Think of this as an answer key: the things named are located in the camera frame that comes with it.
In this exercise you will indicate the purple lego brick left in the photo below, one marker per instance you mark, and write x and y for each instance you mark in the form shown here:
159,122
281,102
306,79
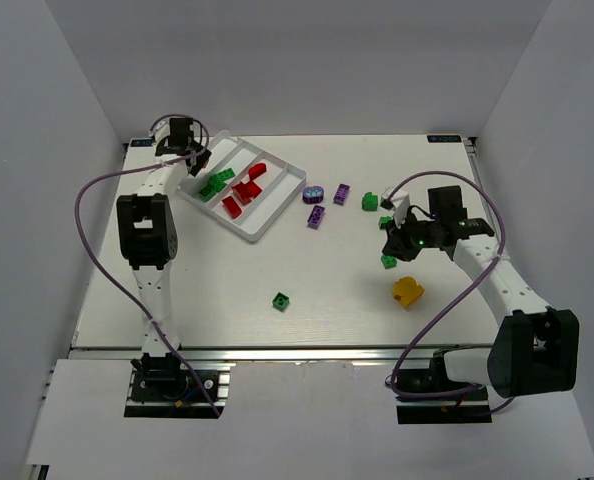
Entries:
315,217

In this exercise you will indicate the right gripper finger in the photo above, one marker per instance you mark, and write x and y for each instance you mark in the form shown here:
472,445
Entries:
393,232
399,252

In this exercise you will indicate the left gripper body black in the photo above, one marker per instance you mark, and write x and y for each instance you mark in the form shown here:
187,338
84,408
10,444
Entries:
198,158

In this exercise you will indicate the purple round flower lego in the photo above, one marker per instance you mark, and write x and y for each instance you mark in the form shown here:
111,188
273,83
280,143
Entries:
313,194

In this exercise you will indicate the green bush lego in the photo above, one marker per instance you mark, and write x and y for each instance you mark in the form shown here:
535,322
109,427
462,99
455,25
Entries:
370,202

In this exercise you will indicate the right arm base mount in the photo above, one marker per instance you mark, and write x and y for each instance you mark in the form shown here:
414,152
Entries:
428,397

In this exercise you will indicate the green square lego near front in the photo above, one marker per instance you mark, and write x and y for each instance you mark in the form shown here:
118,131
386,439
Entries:
280,302

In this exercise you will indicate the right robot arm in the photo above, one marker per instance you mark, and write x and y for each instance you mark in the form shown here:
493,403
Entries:
536,346

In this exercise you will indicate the green 2x4 lego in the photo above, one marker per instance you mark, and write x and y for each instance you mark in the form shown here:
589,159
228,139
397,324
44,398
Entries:
219,187

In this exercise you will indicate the blue table label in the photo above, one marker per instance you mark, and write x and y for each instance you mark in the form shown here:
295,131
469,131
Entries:
141,143
440,138

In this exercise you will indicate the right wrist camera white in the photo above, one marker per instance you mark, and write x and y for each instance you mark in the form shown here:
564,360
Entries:
397,203

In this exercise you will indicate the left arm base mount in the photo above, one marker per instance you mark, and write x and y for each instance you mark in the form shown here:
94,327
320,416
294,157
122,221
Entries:
164,388

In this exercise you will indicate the left blue table label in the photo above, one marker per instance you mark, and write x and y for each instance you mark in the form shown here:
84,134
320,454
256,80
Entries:
141,143

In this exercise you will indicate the right blue table label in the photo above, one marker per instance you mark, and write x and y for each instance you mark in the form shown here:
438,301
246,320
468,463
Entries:
440,138

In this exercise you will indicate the green lego brick right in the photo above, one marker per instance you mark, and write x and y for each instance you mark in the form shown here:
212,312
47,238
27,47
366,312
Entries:
388,261

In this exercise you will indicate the purple lego brick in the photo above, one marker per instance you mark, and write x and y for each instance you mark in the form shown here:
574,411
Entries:
341,194
315,217

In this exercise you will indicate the green flat lego in tray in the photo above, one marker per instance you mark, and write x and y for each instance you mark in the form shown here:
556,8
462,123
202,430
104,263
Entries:
223,176

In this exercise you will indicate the white divided sorting tray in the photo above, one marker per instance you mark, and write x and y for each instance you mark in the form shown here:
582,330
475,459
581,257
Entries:
280,185

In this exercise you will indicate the large yellow rounded lego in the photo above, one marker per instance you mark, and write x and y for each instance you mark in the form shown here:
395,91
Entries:
406,291

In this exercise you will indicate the red sloped lego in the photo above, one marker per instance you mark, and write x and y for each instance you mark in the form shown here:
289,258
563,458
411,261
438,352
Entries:
256,170

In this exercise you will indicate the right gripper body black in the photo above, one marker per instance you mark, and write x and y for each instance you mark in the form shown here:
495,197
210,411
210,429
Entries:
403,240

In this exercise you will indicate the green square lego in tray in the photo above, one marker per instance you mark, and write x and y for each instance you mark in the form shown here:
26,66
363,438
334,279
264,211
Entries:
207,193

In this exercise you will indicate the small green lego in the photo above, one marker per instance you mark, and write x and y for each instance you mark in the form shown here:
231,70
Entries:
384,221

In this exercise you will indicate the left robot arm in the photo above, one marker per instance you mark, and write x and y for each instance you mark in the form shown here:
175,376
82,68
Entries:
148,241

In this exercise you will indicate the red small lego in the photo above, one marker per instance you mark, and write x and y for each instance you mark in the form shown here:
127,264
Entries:
239,192

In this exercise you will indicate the red tall lego in tray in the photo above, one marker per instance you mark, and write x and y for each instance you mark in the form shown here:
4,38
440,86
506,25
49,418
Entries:
250,191

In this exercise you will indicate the purple lego brick right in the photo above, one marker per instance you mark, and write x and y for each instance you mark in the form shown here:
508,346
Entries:
341,194

